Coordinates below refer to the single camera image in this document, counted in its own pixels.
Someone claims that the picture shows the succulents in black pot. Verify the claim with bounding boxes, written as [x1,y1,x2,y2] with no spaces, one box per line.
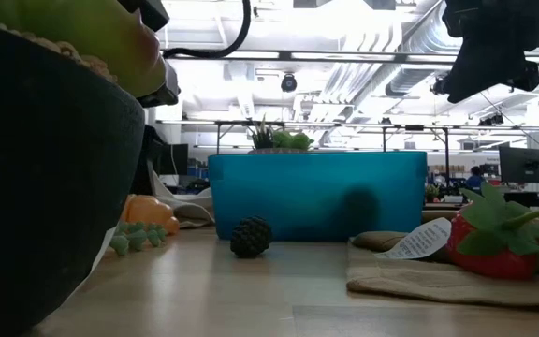
[0,0,168,337]

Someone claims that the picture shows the black ceiling-mounted rig camera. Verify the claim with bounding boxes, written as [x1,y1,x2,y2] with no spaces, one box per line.
[280,73,299,94]

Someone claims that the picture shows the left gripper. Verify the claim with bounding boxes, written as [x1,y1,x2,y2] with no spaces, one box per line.
[118,0,181,110]

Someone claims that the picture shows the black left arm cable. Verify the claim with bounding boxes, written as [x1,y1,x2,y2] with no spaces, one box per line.
[162,0,253,60]

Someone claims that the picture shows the orange toy fruit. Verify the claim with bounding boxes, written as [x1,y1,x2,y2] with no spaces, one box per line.
[120,194,181,237]

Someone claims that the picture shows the red toy strawberry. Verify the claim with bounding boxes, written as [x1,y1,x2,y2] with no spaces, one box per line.
[445,181,539,282]

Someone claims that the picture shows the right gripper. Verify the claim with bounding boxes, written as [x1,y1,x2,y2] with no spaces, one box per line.
[441,0,539,104]

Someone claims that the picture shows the person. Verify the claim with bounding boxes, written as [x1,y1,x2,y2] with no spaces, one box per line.
[465,166,485,191]

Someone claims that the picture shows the black computer monitor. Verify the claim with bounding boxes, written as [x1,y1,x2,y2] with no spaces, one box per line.
[499,147,539,185]
[154,143,190,177]

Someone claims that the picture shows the black toy blackberry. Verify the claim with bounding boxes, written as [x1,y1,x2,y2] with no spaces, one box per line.
[229,215,273,259]

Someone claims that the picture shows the white cloth care label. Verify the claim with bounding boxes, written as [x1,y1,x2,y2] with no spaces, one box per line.
[374,216,453,261]

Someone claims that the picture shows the white plaid dish towel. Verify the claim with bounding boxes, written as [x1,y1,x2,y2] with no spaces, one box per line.
[147,158,217,229]

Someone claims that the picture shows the succulent in white patterned pot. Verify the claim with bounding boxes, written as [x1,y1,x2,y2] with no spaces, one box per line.
[248,115,316,154]

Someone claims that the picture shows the blue tupperware container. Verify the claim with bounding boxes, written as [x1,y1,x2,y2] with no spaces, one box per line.
[208,150,429,243]

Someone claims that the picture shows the olive tan cloth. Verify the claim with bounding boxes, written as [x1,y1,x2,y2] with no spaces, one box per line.
[346,209,539,310]

